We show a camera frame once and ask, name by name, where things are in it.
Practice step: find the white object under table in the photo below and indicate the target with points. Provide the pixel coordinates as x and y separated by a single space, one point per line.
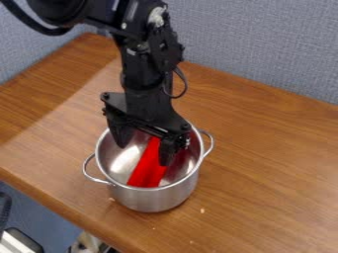
88 244

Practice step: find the stainless steel pot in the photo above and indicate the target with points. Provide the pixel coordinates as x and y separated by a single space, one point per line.
110 165

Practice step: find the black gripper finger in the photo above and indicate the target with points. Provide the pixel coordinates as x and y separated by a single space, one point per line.
122 128
167 150

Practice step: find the red block object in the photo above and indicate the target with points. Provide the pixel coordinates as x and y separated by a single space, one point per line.
148 171

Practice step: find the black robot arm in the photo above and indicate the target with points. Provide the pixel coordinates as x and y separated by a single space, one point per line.
151 53

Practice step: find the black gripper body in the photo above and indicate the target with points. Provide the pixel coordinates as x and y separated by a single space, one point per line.
148 107

